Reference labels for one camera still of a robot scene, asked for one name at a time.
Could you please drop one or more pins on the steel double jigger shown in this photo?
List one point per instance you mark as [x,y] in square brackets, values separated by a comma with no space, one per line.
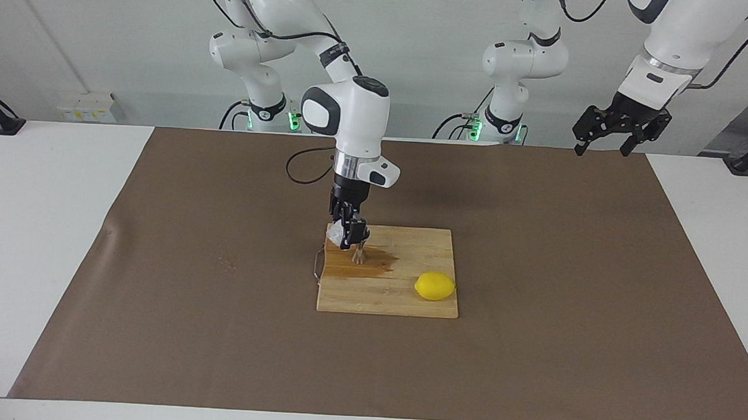
[359,257]

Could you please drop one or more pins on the yellow lemon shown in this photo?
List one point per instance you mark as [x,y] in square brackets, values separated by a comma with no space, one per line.
[435,286]

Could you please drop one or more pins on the clear plastic cup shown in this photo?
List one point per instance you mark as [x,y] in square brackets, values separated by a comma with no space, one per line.
[334,235]

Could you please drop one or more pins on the wooden cutting board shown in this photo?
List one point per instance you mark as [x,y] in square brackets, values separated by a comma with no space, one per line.
[410,249]

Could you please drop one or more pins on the brown table mat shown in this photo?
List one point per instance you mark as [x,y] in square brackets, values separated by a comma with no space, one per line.
[279,357]

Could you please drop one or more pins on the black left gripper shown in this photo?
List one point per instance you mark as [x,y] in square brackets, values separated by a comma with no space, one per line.
[637,114]

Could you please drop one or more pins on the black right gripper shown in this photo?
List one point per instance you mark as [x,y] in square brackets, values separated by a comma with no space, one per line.
[349,196]

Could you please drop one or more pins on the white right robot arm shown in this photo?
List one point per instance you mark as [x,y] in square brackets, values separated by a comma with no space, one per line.
[353,114]

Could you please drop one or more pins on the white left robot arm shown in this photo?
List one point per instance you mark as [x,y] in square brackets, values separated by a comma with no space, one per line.
[684,34]

